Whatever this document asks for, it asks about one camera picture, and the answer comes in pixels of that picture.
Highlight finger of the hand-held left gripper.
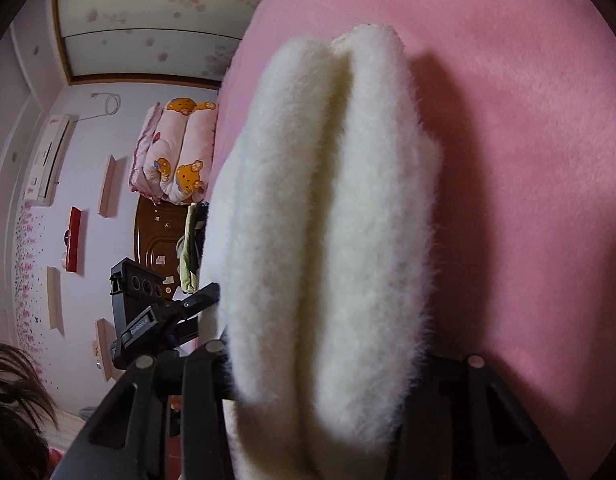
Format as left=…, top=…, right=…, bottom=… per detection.
left=155, top=282, right=222, bottom=345

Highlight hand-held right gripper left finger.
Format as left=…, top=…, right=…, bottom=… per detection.
left=52, top=340, right=238, bottom=480

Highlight brown wooden headboard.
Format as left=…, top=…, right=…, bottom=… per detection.
left=132, top=194, right=209, bottom=306

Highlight rolled cartoon bear quilt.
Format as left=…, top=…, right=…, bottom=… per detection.
left=129, top=97, right=220, bottom=206

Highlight person's dark hair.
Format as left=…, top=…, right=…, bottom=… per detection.
left=0, top=341, right=59, bottom=480

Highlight pink flower wall stickers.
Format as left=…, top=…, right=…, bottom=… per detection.
left=10, top=202, right=56, bottom=361

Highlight folded green garment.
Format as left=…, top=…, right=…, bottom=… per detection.
left=177, top=202, right=209, bottom=295

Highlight pink bed blanket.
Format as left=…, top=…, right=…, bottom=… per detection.
left=203, top=0, right=616, bottom=480

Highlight floral sliding wardrobe doors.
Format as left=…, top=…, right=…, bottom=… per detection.
left=55, top=0, right=281, bottom=88

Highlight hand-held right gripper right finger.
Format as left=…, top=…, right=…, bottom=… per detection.
left=387, top=352, right=570, bottom=480

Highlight white wall cable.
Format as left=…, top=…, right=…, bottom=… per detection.
left=82, top=91, right=122, bottom=122

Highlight pink wall shelf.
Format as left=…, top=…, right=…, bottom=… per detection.
left=92, top=318, right=120, bottom=383
left=97, top=154, right=127, bottom=219
left=46, top=266, right=65, bottom=337

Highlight white air conditioner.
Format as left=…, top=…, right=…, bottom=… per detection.
left=22, top=114, right=80, bottom=207

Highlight white fluffy cardigan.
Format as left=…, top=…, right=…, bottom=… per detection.
left=198, top=24, right=445, bottom=480

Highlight red wall shelf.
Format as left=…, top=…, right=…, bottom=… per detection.
left=62, top=206, right=87, bottom=277

